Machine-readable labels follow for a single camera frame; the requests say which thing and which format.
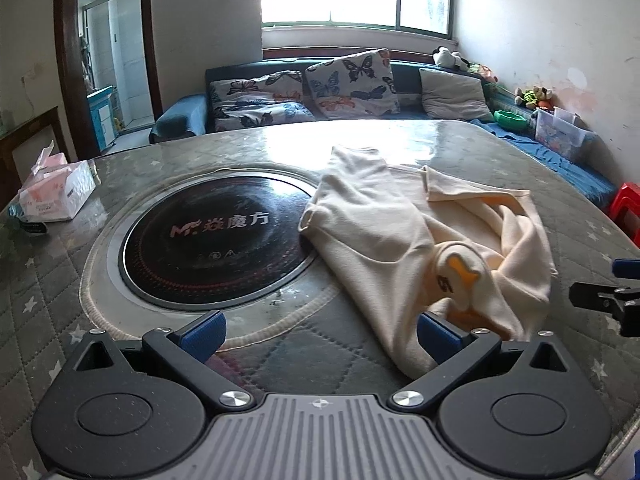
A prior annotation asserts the plain grey pillow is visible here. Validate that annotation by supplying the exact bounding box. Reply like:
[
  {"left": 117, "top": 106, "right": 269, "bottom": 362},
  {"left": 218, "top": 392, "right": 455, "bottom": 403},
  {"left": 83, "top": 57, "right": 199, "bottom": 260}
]
[{"left": 419, "top": 67, "right": 495, "bottom": 122}]

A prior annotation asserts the pink white tissue pack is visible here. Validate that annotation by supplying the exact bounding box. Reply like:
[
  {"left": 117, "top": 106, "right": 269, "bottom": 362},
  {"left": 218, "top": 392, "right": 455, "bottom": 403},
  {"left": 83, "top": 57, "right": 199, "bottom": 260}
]
[{"left": 18, "top": 140, "right": 97, "bottom": 223}]

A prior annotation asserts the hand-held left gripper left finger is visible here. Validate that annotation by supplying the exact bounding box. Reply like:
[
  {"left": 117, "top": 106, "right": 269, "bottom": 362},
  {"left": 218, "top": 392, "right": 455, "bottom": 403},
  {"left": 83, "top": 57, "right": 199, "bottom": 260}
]
[{"left": 65, "top": 310, "right": 256, "bottom": 408}]

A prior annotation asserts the panda plush toy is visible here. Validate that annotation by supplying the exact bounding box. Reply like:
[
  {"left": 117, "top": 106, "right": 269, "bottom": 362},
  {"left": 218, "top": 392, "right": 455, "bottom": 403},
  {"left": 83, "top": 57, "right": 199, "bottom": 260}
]
[{"left": 432, "top": 46, "right": 472, "bottom": 71}]

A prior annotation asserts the round black induction cooker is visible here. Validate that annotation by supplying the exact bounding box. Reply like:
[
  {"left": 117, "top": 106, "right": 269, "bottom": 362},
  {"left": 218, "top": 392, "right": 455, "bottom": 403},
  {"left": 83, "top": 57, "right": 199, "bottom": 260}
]
[{"left": 119, "top": 175, "right": 321, "bottom": 306}]

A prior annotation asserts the cream sweater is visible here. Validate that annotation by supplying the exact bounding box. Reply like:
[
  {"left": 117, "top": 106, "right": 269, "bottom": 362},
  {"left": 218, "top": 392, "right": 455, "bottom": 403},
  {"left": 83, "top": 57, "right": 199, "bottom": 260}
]
[{"left": 298, "top": 145, "right": 559, "bottom": 380}]

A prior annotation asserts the dark wooden sideboard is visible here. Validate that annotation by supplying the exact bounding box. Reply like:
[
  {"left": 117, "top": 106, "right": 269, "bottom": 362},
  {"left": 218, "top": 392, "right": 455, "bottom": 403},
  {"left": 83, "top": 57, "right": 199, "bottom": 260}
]
[{"left": 0, "top": 105, "right": 64, "bottom": 202}]

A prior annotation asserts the light blue cabinet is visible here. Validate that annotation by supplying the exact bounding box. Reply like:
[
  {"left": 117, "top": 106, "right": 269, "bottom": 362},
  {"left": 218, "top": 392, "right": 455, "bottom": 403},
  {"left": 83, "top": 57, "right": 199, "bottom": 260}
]
[{"left": 85, "top": 85, "right": 121, "bottom": 154}]

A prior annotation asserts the clear plastic storage box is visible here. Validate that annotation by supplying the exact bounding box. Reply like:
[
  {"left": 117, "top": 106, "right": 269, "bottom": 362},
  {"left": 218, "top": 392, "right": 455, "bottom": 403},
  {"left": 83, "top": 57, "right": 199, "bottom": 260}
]
[{"left": 533, "top": 106, "right": 597, "bottom": 162}]

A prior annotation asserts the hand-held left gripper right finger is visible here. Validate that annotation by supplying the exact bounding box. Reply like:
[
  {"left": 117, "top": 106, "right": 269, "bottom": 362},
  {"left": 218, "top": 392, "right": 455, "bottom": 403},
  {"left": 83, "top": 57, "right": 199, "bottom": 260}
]
[{"left": 387, "top": 311, "right": 571, "bottom": 408}]

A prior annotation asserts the blue sofa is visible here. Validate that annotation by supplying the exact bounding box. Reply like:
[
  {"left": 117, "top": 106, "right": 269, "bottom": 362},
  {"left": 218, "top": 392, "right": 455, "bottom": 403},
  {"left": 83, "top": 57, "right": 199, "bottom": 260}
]
[{"left": 149, "top": 57, "right": 619, "bottom": 207}]

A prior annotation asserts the butterfly print pillow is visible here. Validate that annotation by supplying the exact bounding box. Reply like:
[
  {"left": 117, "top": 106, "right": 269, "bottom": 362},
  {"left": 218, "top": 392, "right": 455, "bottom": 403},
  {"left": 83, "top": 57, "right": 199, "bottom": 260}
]
[
  {"left": 303, "top": 48, "right": 401, "bottom": 119},
  {"left": 207, "top": 70, "right": 304, "bottom": 107},
  {"left": 212, "top": 101, "right": 316, "bottom": 134}
]

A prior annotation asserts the small colourful plush toy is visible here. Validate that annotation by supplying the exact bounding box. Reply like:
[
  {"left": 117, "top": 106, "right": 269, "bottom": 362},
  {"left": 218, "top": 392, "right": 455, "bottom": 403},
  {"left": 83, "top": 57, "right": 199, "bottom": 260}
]
[{"left": 470, "top": 62, "right": 499, "bottom": 84}]

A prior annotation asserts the green plastic bowl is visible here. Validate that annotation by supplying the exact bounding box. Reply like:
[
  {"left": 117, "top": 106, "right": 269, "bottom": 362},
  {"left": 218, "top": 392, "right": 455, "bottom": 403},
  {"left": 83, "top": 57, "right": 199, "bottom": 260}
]
[{"left": 493, "top": 109, "right": 529, "bottom": 131}]

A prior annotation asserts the red plastic stool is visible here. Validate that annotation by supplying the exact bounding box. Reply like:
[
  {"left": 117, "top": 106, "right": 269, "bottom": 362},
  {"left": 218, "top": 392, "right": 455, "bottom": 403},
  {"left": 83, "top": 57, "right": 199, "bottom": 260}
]
[{"left": 607, "top": 182, "right": 640, "bottom": 249}]

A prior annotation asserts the green brown plush toy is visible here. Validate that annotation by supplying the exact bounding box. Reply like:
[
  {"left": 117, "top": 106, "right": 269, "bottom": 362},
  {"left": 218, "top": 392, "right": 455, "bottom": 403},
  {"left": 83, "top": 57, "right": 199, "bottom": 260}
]
[{"left": 514, "top": 85, "right": 555, "bottom": 112}]

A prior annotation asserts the small dark object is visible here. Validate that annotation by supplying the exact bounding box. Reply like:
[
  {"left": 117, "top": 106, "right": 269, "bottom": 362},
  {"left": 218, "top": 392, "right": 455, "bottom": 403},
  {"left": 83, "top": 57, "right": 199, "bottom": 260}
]
[{"left": 9, "top": 204, "right": 49, "bottom": 237}]

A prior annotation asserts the dark wooden door frame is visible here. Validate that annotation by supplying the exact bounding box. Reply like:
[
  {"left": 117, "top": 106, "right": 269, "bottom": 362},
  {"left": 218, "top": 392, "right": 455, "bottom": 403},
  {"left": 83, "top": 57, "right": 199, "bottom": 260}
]
[{"left": 53, "top": 0, "right": 164, "bottom": 162}]

